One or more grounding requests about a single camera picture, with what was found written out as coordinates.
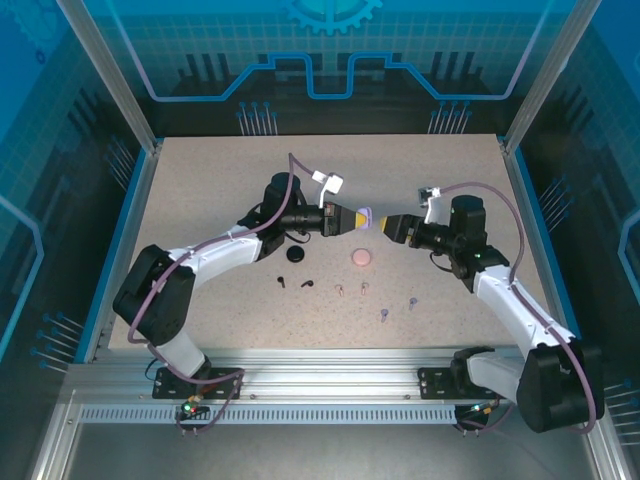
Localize blue table edge trim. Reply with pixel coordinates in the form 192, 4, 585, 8
73, 148, 151, 364
513, 148, 591, 364

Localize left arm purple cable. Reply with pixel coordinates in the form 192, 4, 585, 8
128, 152, 326, 436

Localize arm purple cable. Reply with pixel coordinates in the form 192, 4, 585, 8
128, 152, 326, 436
432, 182, 604, 436

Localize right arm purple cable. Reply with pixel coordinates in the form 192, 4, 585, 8
432, 182, 604, 436

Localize aluminium side rail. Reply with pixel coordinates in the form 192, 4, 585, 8
85, 142, 164, 364
498, 137, 577, 361

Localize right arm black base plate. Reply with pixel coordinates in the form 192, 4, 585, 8
417, 366, 469, 400

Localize aluminium frame cross rail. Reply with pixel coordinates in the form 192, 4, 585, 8
64, 346, 604, 404

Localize lit cable connector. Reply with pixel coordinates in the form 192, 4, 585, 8
179, 393, 209, 420
467, 399, 501, 419

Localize aluminium corner post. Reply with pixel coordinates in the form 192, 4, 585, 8
502, 0, 604, 154
54, 0, 164, 154

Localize slotted grey cable duct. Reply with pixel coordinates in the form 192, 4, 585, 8
78, 404, 464, 425

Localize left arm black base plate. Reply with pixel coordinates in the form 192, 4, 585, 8
152, 366, 245, 400

